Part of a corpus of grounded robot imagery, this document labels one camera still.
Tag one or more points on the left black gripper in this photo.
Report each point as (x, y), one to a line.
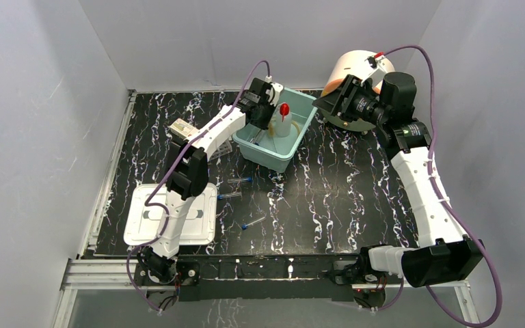
(262, 111)

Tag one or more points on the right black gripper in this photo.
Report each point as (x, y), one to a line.
(334, 100)

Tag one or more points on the red-cap wash bottle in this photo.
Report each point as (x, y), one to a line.
(283, 120)

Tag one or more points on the blue-base funnel tube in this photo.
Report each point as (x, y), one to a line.
(256, 140)

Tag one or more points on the small white red box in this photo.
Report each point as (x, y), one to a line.
(182, 129)

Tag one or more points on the tan rubber tubing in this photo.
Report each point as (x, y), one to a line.
(293, 131)

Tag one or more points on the clear test tube rack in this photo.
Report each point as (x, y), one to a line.
(224, 149)

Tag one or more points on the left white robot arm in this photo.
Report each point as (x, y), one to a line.
(187, 173)

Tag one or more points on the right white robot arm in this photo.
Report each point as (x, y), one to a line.
(446, 252)

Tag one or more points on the round orange yellow drawer cabinet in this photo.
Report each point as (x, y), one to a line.
(352, 62)

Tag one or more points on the light teal plastic bin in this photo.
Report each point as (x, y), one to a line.
(271, 153)

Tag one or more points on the blue-cap test tube middle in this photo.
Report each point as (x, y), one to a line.
(229, 195)

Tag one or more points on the blue-cap test tube lower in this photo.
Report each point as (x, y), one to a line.
(252, 223)

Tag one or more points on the white bin lid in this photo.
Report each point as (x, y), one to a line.
(192, 225)

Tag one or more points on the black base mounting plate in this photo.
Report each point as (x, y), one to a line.
(339, 277)

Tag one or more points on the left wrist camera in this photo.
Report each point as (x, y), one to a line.
(274, 93)

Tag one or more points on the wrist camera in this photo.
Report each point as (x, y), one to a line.
(379, 70)
(274, 93)

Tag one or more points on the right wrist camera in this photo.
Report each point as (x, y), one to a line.
(379, 70)

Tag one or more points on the aluminium frame rail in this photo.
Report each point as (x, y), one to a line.
(112, 275)

